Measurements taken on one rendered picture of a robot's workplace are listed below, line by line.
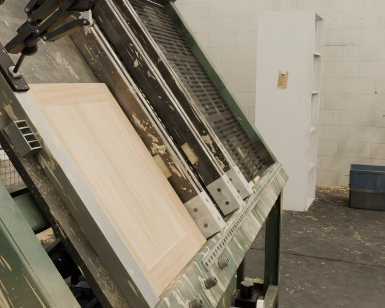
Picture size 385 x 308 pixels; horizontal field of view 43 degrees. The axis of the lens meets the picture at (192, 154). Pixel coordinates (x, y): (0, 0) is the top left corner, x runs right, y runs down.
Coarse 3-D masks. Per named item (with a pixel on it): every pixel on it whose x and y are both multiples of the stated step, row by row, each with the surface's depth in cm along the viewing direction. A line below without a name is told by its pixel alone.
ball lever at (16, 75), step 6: (24, 48) 95; (30, 48) 95; (36, 48) 96; (24, 54) 96; (30, 54) 96; (18, 60) 100; (12, 66) 104; (18, 66) 101; (12, 72) 103; (18, 72) 104; (18, 78) 105
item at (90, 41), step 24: (96, 48) 150; (96, 72) 151; (120, 72) 150; (120, 96) 150; (144, 120) 149; (144, 144) 150; (168, 144) 149; (168, 168) 148; (192, 192) 147; (192, 216) 148; (216, 216) 149
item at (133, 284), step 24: (0, 72) 102; (0, 96) 103; (24, 96) 105; (48, 144) 102; (48, 168) 102; (72, 168) 105; (72, 192) 101; (96, 216) 102; (96, 240) 101; (120, 240) 104; (120, 264) 100; (120, 288) 101; (144, 288) 102
